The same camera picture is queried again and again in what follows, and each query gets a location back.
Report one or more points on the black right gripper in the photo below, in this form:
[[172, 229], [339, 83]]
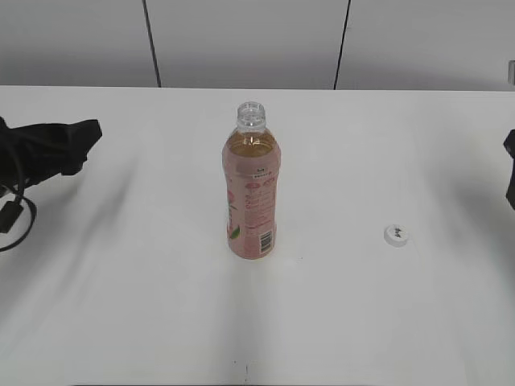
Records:
[[509, 145]]

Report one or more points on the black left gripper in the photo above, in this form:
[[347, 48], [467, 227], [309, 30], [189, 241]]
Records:
[[32, 154]]

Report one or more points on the white bottle cap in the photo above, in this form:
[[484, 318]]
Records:
[[396, 235]]

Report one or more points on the pink label tea bottle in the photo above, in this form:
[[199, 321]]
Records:
[[251, 160]]

